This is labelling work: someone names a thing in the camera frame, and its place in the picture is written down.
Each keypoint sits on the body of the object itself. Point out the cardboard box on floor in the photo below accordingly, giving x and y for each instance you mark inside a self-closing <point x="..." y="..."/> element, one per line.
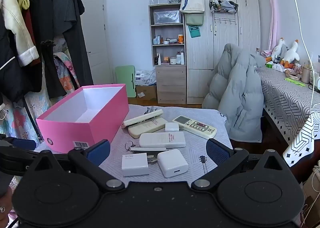
<point x="147" y="93"/>

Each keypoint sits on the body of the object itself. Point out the over-door hanging rack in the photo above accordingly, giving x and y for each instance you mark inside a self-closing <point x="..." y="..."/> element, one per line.
<point x="224" y="11"/>

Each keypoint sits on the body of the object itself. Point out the cream remote control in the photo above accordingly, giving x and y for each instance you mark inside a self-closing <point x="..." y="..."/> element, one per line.
<point x="148" y="126"/>

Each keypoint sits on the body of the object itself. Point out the white goose plush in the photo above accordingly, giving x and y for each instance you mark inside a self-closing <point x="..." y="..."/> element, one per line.
<point x="290" y="55"/>

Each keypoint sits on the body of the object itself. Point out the white square charger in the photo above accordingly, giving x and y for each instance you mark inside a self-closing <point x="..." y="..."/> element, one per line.
<point x="172" y="163"/>

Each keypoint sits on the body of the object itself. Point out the white power bank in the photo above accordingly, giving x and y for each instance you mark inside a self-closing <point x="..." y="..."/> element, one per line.
<point x="163" y="139"/>

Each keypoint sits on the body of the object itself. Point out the slim cream remote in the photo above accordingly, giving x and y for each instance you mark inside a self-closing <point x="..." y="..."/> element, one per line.
<point x="141" y="118"/>

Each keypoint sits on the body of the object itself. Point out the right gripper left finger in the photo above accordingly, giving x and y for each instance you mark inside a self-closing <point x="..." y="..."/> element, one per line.
<point x="87" y="162"/>

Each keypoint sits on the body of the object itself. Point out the grey puffer jacket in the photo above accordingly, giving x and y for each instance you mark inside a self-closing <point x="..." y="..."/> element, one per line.
<point x="236" y="92"/>

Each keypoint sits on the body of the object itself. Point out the white remote with display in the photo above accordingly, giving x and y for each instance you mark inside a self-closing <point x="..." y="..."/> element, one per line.
<point x="195" y="127"/>

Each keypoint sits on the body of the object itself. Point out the dark grey hanging shirt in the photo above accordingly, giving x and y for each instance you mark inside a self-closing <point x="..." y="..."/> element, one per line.
<point x="67" y="23"/>

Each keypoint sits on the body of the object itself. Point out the geometric patterned tablecloth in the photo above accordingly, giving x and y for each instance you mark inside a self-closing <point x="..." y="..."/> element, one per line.
<point x="295" y="111"/>

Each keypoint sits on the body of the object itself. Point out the teal hanging card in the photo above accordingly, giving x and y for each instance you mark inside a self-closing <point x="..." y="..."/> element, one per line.
<point x="194" y="31"/>

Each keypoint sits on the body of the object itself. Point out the wooden shelf cabinet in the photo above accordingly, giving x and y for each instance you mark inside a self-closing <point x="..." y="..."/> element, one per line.
<point x="167" y="32"/>

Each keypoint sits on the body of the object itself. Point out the green folding table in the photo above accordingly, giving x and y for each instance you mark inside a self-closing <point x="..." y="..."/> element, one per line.
<point x="126" y="75"/>

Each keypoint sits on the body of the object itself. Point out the silver key bunch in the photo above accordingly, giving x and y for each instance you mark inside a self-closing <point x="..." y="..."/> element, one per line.
<point x="131" y="147"/>

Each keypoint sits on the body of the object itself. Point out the green hanging pouch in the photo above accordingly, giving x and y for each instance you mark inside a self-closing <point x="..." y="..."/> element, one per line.
<point x="194" y="19"/>

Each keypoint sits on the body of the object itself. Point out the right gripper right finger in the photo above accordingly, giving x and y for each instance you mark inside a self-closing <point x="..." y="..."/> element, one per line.
<point x="227" y="160"/>

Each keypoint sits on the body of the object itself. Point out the light wood wardrobe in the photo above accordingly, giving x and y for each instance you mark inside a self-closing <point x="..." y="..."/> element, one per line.
<point x="219" y="28"/>

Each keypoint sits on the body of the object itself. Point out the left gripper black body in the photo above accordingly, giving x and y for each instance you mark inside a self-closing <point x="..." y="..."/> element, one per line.
<point x="16" y="157"/>

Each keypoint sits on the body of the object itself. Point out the cream fleece jacket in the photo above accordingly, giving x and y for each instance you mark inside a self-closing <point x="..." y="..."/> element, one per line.
<point x="14" y="21"/>

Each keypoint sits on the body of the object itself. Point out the white door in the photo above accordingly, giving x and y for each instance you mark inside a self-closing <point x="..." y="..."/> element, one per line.
<point x="94" y="30"/>

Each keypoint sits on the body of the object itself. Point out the beige cup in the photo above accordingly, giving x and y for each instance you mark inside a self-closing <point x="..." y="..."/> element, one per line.
<point x="305" y="75"/>

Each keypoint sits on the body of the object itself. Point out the white 90W charger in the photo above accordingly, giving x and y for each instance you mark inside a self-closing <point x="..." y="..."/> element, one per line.
<point x="136" y="164"/>

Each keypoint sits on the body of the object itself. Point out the black hanging coat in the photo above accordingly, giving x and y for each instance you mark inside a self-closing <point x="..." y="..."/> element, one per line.
<point x="17" y="81"/>

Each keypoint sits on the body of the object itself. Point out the small white charger cube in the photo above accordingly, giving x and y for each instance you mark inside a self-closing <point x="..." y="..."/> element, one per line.
<point x="172" y="127"/>

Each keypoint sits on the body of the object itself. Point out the pink cardboard box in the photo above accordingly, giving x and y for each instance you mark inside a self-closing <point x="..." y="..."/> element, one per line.
<point x="84" y="117"/>

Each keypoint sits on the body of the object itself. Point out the pink hanging towel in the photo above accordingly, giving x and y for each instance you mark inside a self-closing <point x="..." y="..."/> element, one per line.
<point x="273" y="34"/>

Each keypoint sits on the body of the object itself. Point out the tissue packs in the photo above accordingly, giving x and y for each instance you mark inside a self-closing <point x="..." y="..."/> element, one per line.
<point x="145" y="78"/>

